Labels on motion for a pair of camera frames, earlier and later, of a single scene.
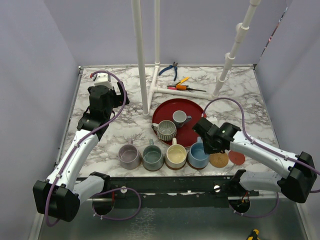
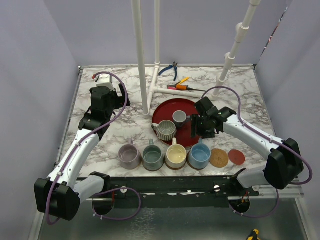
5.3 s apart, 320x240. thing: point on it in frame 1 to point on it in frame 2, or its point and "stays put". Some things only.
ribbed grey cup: [166, 130] stays put
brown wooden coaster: [176, 169] stays put
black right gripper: [210, 150] to [195, 119]
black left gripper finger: [122, 92] stays put
